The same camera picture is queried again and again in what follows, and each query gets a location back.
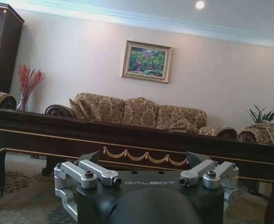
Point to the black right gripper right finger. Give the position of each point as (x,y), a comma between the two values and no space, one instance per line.
(201,171)

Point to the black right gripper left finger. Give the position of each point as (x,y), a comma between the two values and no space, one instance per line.
(90,172)

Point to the patterned floor rug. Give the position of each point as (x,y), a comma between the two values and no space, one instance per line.
(22,182)

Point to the dark wooden coffee table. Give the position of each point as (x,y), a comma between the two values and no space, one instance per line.
(136,140)

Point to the floral patterned throw pillow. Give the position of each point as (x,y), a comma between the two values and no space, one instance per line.
(84,108)

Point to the floral patterned beige sofa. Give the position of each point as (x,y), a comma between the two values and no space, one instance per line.
(141,114)

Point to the green potted plant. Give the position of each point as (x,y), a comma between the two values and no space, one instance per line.
(264,114)

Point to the glass vase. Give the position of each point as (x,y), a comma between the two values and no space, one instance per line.
(22,102)

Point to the red dried branches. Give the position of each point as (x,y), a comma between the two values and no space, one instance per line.
(30,79)

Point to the floral patterned armchair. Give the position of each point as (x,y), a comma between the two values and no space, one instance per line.
(0,99)

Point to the gold framed landscape painting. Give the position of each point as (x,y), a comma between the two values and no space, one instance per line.
(146,61)

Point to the dark wooden glass cabinet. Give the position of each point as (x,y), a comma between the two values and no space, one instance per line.
(1,46)

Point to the round ceiling light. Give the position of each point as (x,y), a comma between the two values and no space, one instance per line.
(199,4)

